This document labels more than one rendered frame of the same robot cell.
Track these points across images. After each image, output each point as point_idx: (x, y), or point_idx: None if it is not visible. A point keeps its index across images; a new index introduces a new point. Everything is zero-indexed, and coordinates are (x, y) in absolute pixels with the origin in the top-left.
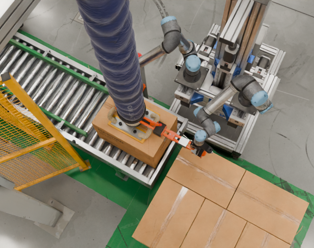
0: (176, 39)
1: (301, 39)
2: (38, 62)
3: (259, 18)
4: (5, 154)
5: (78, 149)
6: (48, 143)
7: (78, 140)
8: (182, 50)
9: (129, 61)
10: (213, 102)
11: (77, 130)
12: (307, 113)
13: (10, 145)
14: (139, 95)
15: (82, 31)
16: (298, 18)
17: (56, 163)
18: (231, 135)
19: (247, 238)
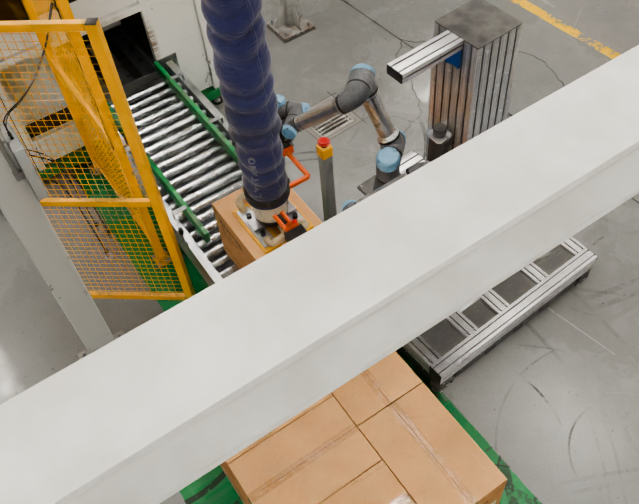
0: (357, 91)
1: None
2: (201, 131)
3: (472, 76)
4: (98, 250)
5: (199, 282)
6: (138, 205)
7: (191, 241)
8: (379, 137)
9: (243, 46)
10: (371, 193)
11: (197, 224)
12: (602, 374)
13: (111, 241)
14: (266, 141)
15: (297, 135)
16: None
17: (149, 268)
18: (439, 343)
19: (368, 486)
